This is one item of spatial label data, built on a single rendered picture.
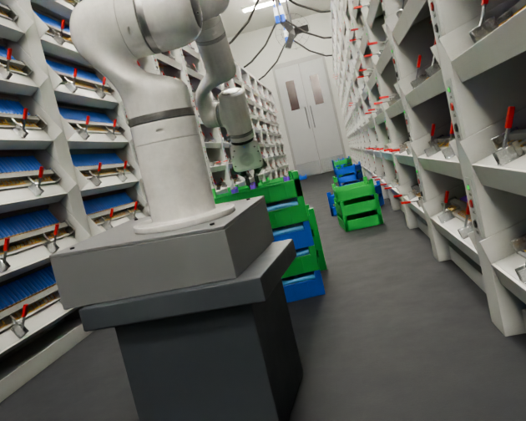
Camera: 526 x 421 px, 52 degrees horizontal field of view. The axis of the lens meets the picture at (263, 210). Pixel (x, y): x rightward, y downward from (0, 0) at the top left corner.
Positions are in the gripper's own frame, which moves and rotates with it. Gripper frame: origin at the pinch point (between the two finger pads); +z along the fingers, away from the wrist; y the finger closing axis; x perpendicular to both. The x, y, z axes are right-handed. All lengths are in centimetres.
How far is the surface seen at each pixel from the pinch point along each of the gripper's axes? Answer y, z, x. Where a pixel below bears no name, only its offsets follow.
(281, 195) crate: 8.1, -0.6, -16.3
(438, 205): 57, 16, -17
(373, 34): 66, -19, 76
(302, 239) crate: 11.4, 12.7, -22.5
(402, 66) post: 55, -26, 3
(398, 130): 68, 21, 57
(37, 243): -71, -1, -12
